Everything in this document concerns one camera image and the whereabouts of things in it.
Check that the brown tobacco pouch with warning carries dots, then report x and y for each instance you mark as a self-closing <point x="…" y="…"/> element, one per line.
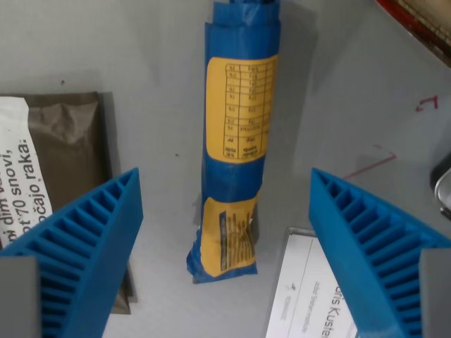
<point x="60" y="141"/>

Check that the dark object with metal rim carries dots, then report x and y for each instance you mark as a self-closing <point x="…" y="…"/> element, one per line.
<point x="443" y="183"/>

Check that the red edged box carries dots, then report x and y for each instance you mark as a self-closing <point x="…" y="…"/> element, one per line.
<point x="419" y="21"/>

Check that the blue and yellow rolled bag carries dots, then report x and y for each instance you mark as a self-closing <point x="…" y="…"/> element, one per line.
<point x="236" y="141"/>

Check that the white name badge card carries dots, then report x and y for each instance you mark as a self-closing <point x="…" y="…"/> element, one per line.
<point x="303" y="295"/>

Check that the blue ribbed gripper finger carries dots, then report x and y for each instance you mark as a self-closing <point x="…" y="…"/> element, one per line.
<point x="84" y="246"/>
<point x="366" y="243"/>

